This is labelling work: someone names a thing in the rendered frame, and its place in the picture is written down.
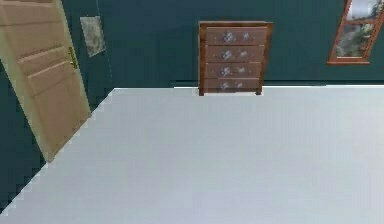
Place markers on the brown wooden chest of drawers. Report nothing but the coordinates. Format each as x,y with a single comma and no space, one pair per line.
233,56

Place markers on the tan panelled room door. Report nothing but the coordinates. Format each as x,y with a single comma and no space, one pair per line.
46,83

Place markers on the brown framed window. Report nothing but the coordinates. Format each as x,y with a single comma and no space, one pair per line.
358,33

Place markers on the grey framed wall picture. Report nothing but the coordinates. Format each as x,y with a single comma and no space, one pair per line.
93,35

